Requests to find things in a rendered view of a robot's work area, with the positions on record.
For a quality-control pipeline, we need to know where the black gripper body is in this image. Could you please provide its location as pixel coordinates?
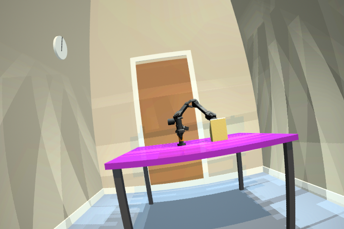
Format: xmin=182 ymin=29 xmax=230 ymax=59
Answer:
xmin=175 ymin=124 xmax=185 ymax=133

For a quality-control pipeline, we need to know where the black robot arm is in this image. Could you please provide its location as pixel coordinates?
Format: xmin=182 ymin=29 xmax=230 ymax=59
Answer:
xmin=168 ymin=99 xmax=217 ymax=131

